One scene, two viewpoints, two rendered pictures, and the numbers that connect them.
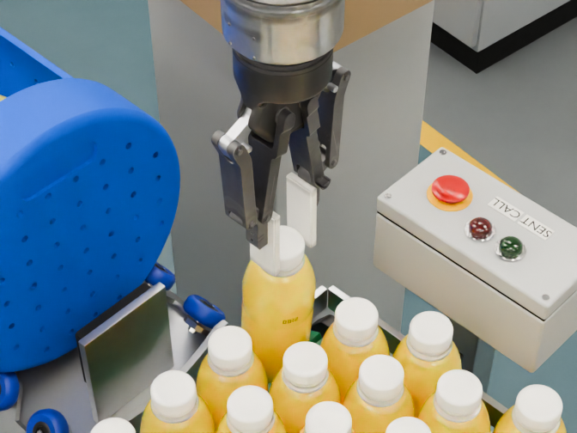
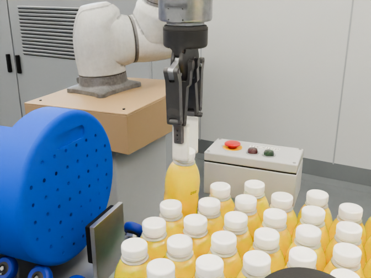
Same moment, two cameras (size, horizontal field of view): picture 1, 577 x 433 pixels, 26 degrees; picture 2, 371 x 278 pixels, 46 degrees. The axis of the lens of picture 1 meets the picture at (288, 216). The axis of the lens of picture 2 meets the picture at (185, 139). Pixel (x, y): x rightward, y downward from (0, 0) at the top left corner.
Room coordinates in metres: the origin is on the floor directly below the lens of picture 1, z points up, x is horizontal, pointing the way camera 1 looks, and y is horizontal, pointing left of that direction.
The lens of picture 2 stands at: (0.04, 0.28, 1.44)
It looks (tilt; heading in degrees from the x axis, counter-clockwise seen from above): 19 degrees down; 338
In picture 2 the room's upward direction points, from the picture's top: straight up
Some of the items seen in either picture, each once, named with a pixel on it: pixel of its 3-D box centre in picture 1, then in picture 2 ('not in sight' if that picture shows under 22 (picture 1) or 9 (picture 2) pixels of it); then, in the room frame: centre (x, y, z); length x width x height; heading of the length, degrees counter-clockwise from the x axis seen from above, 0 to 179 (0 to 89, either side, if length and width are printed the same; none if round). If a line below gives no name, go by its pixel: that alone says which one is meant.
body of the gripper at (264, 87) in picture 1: (282, 82); (185, 51); (0.73, 0.00, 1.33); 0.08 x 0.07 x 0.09; 136
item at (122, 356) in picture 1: (124, 350); (105, 242); (0.74, 0.16, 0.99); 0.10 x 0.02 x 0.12; 136
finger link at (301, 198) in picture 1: (301, 210); (190, 134); (0.75, -0.01, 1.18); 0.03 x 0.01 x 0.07; 46
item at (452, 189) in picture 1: (450, 190); (232, 144); (0.85, -0.15, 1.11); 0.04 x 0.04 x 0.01
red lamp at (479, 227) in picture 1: (480, 227); (252, 150); (0.80, -0.18, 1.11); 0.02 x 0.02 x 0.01
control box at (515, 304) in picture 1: (485, 255); (253, 170); (0.81, -0.19, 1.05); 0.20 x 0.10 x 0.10; 46
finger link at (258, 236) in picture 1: (249, 227); (176, 130); (0.70, 0.03, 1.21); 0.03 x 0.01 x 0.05; 136
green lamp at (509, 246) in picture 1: (511, 246); (269, 152); (0.77, -0.20, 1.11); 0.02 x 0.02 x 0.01
